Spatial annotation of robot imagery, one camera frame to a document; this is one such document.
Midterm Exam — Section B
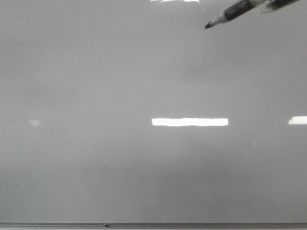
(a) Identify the grey aluminium whiteboard frame rail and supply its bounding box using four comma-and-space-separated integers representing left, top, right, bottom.
0, 222, 307, 229

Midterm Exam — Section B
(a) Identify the white glossy whiteboard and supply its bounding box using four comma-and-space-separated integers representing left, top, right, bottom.
0, 0, 307, 222

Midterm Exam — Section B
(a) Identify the black whiteboard marker pen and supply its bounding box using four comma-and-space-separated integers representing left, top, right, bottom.
204, 0, 298, 29

